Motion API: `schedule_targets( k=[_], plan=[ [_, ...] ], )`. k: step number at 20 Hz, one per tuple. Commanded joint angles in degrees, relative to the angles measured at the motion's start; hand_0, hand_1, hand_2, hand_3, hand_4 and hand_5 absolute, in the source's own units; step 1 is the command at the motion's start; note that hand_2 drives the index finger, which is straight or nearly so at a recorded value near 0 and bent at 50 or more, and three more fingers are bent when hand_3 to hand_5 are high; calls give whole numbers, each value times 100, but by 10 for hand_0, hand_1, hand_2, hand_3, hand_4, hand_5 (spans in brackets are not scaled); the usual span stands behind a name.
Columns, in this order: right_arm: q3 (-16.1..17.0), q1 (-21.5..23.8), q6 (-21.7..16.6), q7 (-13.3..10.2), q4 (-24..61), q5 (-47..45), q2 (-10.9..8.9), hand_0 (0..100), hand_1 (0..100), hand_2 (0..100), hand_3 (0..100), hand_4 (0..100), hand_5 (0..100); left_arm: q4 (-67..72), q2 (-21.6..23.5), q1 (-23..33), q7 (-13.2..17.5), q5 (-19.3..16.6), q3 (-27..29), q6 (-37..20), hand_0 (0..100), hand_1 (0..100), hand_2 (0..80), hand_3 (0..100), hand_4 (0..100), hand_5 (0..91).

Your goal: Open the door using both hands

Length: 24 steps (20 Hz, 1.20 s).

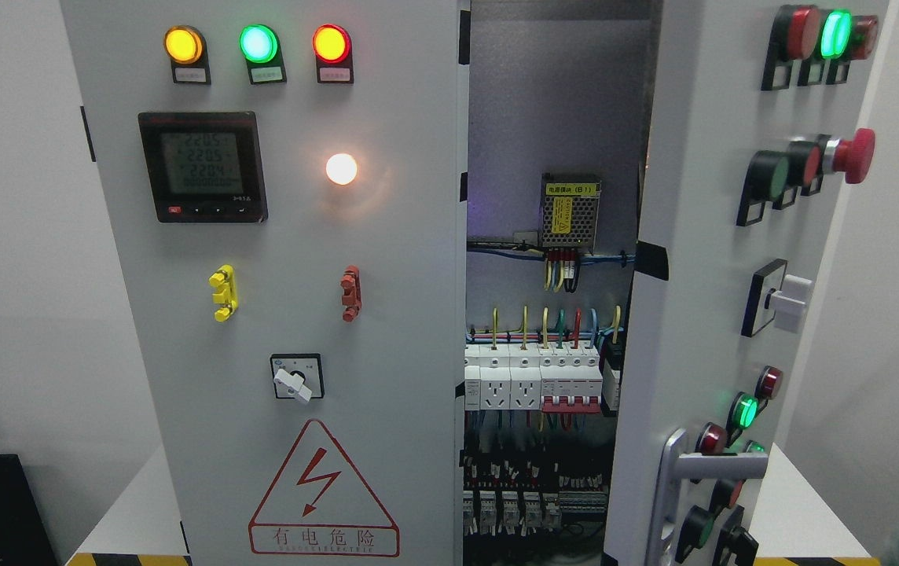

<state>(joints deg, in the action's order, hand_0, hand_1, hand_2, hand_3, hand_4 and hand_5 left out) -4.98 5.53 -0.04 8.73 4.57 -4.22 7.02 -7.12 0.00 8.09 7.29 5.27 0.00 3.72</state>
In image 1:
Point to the grey cabinet door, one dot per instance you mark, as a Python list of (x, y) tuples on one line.
[(743, 91), (398, 105)]

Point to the red test terminal block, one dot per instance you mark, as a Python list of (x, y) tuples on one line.
[(351, 299)]

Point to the white double socket module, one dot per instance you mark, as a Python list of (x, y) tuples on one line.
[(509, 383)]

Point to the perforated metal power supply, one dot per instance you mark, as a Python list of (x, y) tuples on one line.
[(569, 211)]

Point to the white glowing indicator lamp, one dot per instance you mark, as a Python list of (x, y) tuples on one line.
[(341, 168)]

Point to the black white surge protector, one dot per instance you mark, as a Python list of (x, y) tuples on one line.
[(611, 365)]

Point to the lower relay terminal row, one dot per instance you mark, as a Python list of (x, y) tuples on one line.
[(525, 493)]

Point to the yellow test terminal block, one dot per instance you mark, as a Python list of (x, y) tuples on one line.
[(224, 294)]

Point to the red electric hazard sticker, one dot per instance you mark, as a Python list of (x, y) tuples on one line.
[(319, 504)]

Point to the red indicator lamp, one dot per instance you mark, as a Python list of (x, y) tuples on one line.
[(331, 43)]

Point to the black digital power meter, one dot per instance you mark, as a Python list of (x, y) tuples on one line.
[(204, 166)]

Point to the green indicator lamp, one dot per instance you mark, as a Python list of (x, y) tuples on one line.
[(258, 43)]

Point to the yellow indicator lamp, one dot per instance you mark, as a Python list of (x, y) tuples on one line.
[(183, 44)]

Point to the red mushroom emergency button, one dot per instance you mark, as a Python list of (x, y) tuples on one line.
[(850, 156)]

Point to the red handle circuit breaker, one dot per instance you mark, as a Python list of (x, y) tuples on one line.
[(571, 382)]

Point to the white rotary selector switch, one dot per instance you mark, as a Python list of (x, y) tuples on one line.
[(297, 377)]

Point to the silver door handle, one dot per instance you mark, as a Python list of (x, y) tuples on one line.
[(683, 528)]

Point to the white right door selector switch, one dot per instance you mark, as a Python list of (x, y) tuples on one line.
[(776, 297)]

